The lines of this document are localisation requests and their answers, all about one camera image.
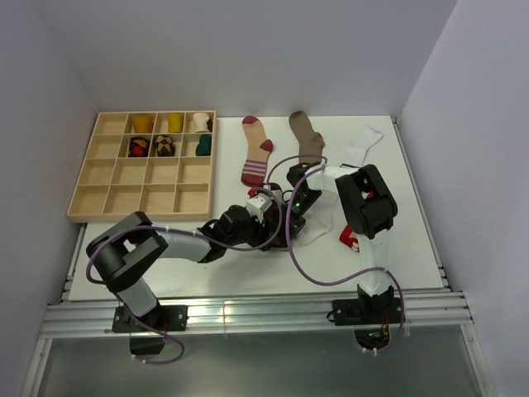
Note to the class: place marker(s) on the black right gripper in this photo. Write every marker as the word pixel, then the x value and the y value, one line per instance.
pixel 295 225

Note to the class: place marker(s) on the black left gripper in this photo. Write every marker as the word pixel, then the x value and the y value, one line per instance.
pixel 259 236

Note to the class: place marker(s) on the dark brown striped sock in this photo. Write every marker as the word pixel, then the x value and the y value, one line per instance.
pixel 272 230

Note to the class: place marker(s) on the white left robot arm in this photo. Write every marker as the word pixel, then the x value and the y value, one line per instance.
pixel 119 258

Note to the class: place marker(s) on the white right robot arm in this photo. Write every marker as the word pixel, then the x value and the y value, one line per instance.
pixel 369 209

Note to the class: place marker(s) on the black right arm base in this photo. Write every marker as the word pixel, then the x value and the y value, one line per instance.
pixel 376 322

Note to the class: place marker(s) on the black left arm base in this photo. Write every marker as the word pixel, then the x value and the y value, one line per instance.
pixel 149 334

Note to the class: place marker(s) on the plain white sock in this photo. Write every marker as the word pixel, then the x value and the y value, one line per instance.
pixel 318 219

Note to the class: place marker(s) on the tan brown sock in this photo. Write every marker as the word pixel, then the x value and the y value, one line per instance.
pixel 310 142

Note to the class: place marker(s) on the beige maroon striped sock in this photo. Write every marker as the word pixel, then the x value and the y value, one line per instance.
pixel 259 148

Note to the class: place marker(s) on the red patterned sock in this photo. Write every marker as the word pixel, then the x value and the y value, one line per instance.
pixel 349 238

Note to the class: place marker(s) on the white black-striped sock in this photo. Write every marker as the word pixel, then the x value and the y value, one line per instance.
pixel 356 148

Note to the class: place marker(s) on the teal rolled sock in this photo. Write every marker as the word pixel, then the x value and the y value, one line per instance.
pixel 204 146

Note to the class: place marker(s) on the wooden compartment tray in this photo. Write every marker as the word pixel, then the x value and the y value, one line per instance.
pixel 110 185

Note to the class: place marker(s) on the argyle brown rolled sock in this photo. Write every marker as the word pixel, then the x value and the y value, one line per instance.
pixel 164 146

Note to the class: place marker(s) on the cream rolled sock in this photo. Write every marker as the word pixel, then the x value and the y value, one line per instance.
pixel 202 122

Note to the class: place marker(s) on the yellow rolled sock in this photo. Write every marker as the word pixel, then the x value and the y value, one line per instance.
pixel 175 122

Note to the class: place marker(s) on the argyle red rolled sock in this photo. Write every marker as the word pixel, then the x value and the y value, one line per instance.
pixel 138 147

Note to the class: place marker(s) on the orange rolled sock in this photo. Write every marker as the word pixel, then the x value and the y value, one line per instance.
pixel 142 123

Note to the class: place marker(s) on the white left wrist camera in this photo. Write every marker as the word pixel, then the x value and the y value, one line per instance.
pixel 262 203

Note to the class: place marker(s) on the aluminium frame rail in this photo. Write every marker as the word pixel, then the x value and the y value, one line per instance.
pixel 280 313

